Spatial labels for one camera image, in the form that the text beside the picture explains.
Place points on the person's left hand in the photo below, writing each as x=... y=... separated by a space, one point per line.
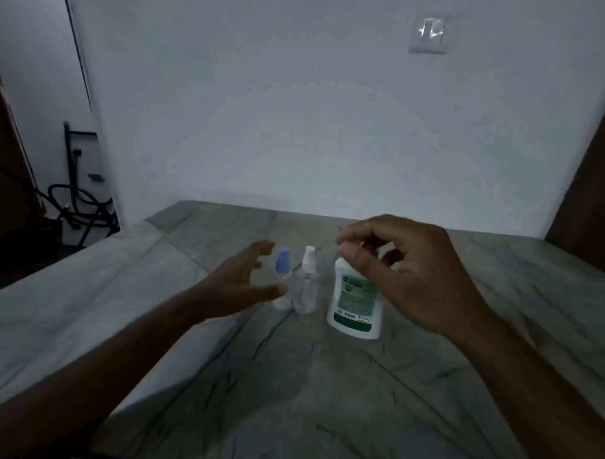
x=227 y=293

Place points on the person's right hand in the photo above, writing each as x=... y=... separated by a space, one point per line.
x=425 y=279

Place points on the small clear bottle red label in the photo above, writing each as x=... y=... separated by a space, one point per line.
x=282 y=306

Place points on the blue spray cap with tube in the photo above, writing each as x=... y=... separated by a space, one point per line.
x=282 y=260

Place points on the small clear bottle white cap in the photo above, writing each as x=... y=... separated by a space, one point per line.
x=305 y=293

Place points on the large white bottle green pump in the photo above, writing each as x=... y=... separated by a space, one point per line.
x=352 y=307

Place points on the person's left forearm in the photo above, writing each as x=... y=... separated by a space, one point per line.
x=94 y=378

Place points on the person's right forearm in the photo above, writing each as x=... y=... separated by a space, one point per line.
x=534 y=402

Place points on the brown wooden door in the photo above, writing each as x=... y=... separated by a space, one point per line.
x=581 y=213

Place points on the small grey wall bracket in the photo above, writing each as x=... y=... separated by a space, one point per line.
x=95 y=178

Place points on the white wall switch plate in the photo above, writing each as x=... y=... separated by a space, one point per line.
x=427 y=35

